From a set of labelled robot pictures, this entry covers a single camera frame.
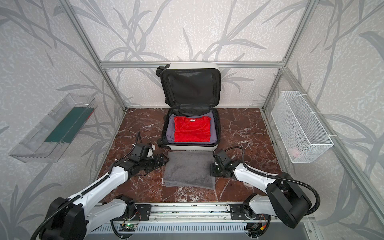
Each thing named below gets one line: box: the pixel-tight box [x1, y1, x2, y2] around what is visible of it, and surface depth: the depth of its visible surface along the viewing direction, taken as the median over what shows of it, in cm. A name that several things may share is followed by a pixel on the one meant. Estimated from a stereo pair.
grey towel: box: [163, 150, 216, 190], surface depth 86 cm
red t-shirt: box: [174, 116, 212, 143], surface depth 101 cm
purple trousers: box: [165, 112, 217, 144], surface depth 100 cm
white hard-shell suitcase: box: [156, 62, 222, 151], surface depth 98 cm
